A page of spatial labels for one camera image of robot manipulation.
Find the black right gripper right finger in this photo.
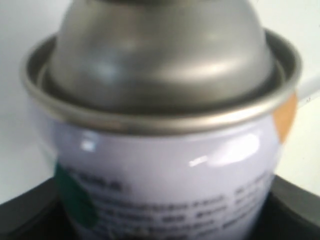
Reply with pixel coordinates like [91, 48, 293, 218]
[259, 176, 320, 240]

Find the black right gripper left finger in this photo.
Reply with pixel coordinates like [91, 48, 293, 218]
[0, 178, 75, 240]

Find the spray can with coloured dots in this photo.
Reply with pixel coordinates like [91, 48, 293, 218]
[21, 0, 302, 240]

